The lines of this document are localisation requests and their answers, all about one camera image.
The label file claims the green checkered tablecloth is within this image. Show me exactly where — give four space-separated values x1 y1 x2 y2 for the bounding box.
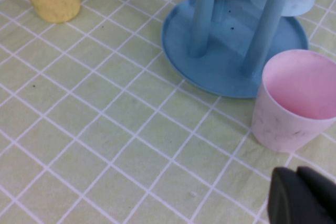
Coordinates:
0 0 336 224

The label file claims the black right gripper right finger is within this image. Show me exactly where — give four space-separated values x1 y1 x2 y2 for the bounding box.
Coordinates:
296 165 336 224

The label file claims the blue cup stand with pegs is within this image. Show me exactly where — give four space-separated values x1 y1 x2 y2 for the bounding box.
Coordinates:
161 0 310 99

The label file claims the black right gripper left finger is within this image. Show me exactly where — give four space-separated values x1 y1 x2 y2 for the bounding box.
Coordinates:
267 166 332 224

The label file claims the pink plastic cup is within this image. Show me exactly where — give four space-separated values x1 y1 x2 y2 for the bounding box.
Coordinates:
251 49 336 153

